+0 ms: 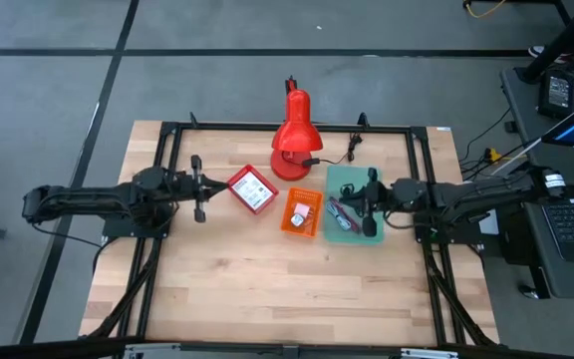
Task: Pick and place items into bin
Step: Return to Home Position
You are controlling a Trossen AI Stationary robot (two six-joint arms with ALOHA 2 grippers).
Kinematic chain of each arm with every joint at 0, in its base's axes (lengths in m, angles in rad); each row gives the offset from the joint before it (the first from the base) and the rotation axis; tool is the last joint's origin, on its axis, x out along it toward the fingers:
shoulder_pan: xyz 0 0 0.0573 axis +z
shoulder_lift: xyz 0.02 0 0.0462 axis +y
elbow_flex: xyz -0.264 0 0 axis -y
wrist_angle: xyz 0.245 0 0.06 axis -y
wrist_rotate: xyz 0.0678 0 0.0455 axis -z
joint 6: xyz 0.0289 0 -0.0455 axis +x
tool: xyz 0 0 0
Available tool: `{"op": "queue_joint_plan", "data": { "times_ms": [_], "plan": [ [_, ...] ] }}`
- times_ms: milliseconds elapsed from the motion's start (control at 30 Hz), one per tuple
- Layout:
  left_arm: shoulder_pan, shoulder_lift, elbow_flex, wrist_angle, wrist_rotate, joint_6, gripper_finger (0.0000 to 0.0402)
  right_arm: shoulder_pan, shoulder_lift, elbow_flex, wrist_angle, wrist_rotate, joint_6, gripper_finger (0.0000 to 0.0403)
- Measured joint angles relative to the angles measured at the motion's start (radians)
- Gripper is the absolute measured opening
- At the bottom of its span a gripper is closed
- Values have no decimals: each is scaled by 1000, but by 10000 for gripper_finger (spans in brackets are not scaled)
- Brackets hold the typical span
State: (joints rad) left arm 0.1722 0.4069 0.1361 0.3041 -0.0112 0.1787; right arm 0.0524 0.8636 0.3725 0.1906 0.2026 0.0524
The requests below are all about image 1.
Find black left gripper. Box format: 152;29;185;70
181;155;230;224

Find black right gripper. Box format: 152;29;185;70
338;168;394;239

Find maroon cable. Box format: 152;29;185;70
328;195;364;235

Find grey braided cable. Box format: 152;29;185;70
325;199;353;232

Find white printed card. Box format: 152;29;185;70
229;170;275;211

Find green translucent plastic bin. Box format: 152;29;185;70
322;164;386;247

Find red plastic basket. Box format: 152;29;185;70
225;164;281;216

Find orange plastic basket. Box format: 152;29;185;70
278;186;326;239

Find red desk lamp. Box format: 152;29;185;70
270;88;325;182

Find white paper sheet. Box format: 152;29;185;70
479;208;500;236

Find black electronic device box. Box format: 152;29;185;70
536;69;574;121

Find black slanted desk leg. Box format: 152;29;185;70
518;0;574;84

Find black lamp power cable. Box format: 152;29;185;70
300;130;365;169

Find black aluminium table frame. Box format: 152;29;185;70
0;112;574;359

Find black floor cables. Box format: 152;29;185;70
457;106;515;181

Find silver aluminium bracket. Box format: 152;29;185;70
400;347;460;359
123;342;184;359

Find yellow floor cable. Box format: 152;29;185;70
462;0;508;20

